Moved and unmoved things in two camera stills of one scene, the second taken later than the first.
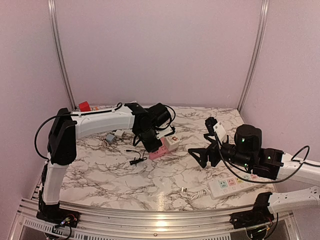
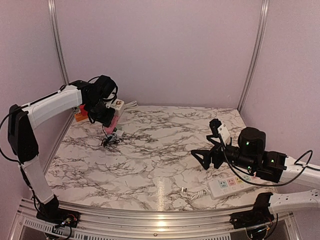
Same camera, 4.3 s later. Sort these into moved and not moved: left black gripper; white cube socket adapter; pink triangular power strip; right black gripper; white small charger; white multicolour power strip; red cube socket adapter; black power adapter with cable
Moved: black power adapter with cable; pink triangular power strip; left black gripper; white cube socket adapter
Not moved: right black gripper; red cube socket adapter; white small charger; white multicolour power strip
